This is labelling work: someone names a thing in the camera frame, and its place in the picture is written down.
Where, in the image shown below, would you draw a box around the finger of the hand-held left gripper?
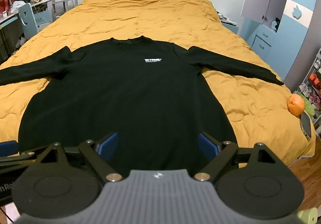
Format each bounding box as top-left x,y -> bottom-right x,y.
0,140 -> 49,169

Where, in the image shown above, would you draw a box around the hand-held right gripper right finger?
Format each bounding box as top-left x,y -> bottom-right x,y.
194,132 -> 284,184

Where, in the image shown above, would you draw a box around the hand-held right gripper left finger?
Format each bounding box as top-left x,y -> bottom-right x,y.
37,132 -> 123,184

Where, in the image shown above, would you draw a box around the black long-sleeve sweater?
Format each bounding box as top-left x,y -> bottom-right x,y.
0,35 -> 284,179

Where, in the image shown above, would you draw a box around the orange round toy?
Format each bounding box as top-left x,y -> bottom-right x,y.
287,94 -> 306,117

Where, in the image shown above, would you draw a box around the smartphone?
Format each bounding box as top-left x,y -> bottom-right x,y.
300,112 -> 313,138

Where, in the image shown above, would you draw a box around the green plastic fan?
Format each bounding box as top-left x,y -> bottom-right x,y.
298,92 -> 315,117

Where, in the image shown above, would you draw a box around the white shoes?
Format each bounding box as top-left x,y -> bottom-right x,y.
15,32 -> 27,48

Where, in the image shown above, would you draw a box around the blue nightstand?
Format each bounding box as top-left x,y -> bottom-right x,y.
217,11 -> 240,37

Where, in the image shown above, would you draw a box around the pale green roll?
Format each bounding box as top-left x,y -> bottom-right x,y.
297,208 -> 319,224

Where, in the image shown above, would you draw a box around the shoe rack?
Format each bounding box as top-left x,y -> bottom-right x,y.
298,49 -> 321,137

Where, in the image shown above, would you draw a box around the blue wooden chair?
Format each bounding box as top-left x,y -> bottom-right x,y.
19,3 -> 42,39

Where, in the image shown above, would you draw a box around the mustard yellow quilt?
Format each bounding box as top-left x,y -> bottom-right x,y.
0,0 -> 317,164

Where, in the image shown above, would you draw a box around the blue and white desk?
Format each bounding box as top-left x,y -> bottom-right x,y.
0,0 -> 55,61

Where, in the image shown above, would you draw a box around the white plastic bag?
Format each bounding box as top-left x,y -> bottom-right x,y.
11,1 -> 26,13

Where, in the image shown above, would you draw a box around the red bag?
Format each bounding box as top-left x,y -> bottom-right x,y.
0,0 -> 13,14

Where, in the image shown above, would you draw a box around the grey utility cart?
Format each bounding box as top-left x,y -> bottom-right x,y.
52,0 -> 78,18

